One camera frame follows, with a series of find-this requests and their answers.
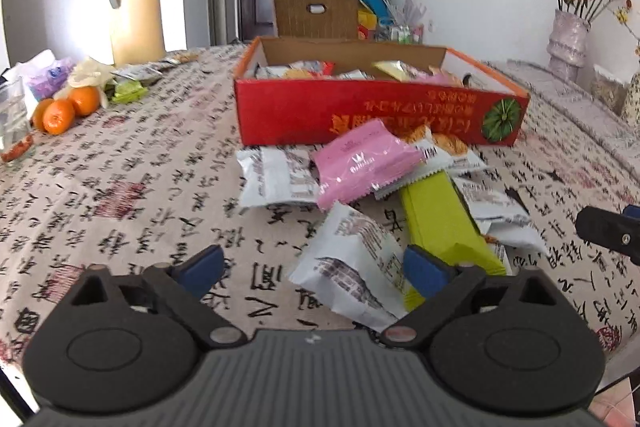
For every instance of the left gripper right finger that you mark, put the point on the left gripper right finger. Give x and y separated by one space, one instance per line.
426 273

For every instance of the calligraphy print tablecloth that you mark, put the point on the calligraphy print tablecloth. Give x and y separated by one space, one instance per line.
157 181

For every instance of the clear lidded food container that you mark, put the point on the clear lidded food container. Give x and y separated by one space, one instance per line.
608 89

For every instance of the drinking glass with goji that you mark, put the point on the drinking glass with goji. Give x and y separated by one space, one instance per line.
16 133

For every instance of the brown wooden chair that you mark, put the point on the brown wooden chair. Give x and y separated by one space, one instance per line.
316 19

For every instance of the white barcode snack packet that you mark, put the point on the white barcode snack packet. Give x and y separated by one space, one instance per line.
141 73

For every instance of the pink snack packet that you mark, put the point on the pink snack packet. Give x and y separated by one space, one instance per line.
362 161

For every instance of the red cardboard pumpkin box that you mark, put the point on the red cardboard pumpkin box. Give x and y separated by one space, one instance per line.
462 96

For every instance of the front orange mandarin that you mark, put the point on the front orange mandarin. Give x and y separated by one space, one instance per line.
58 117

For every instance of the metal wire storage cart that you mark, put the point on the metal wire storage cart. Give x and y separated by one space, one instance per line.
388 30

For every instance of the pink textured flower vase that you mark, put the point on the pink textured flower vase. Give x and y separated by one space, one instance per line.
567 46

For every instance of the cream artificial flower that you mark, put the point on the cream artificial flower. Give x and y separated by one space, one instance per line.
88 73

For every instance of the folded pink grey cloth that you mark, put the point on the folded pink grey cloth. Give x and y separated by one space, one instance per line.
575 106

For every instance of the floral ceramic vase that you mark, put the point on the floral ceramic vase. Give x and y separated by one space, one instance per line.
631 107

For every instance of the red orange chip bag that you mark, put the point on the red orange chip bag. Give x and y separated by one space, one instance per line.
313 68

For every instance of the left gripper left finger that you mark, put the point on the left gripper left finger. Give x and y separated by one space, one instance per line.
200 272

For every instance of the yellow thermos jug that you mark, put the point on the yellow thermos jug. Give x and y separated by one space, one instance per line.
137 32

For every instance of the orange mandarin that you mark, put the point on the orange mandarin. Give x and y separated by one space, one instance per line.
58 117
37 116
85 100

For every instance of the rear orange mandarin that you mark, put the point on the rear orange mandarin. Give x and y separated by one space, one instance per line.
85 100

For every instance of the purple tissue pack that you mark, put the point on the purple tissue pack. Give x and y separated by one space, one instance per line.
48 81

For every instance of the small green snack packet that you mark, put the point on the small green snack packet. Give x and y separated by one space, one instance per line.
128 91

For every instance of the long green snack bar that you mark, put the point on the long green snack bar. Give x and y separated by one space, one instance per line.
439 222

